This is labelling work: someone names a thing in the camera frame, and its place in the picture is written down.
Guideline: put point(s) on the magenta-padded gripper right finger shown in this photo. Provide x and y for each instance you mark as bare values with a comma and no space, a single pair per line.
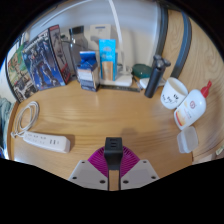
140,173

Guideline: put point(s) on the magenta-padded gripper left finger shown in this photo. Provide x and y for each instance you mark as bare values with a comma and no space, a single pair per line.
86,173

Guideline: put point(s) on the black charger block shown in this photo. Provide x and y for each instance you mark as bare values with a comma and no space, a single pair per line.
113,153

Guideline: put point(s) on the white power strip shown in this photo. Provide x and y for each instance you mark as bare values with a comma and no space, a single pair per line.
46,141

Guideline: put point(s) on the clear plastic small container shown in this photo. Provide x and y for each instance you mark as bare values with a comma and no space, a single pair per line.
187,140

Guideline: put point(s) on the white lotion bottle red cap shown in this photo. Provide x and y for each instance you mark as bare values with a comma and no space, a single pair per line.
190,108

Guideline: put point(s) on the white mug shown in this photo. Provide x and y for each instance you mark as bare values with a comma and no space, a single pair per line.
173,93

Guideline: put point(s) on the black electric shaver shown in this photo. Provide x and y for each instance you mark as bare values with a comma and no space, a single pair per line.
155,78

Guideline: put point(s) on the dark blue small carton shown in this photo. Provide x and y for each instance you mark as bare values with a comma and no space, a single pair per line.
88,73

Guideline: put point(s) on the bed with grey-green bedding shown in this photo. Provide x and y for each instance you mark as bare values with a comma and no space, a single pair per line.
4,116

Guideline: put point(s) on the green round container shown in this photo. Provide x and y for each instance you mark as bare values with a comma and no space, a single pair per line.
142,70

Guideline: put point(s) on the blue robot model kit box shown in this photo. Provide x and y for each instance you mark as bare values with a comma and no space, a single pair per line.
43,61

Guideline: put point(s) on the green toy figure box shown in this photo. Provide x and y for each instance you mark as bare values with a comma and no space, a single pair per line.
18,73

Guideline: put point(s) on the clear bottle with black cap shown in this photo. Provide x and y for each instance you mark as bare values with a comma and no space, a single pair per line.
78,43

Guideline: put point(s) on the white box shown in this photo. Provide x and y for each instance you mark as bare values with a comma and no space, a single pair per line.
100,32

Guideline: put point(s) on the white desk lamp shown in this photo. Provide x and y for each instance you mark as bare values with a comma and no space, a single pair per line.
115,20

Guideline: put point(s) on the dark metal desk frame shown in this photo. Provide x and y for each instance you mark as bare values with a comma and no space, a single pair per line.
184,43

